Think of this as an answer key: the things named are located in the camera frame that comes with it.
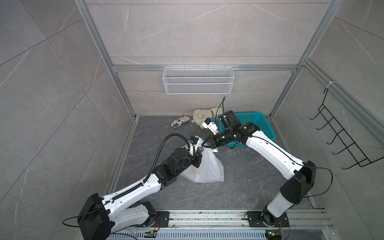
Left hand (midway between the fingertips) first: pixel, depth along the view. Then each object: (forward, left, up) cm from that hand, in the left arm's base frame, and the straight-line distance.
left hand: (203, 146), depth 73 cm
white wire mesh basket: (+50, +1, +5) cm, 50 cm away
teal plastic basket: (+33, -44, -17) cm, 58 cm away
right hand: (+1, 0, 0) cm, 1 cm away
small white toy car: (+35, +17, -20) cm, 44 cm away
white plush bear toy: (+34, 0, -12) cm, 36 cm away
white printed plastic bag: (-7, -4, -12) cm, 14 cm away
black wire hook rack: (-14, -62, +9) cm, 64 cm away
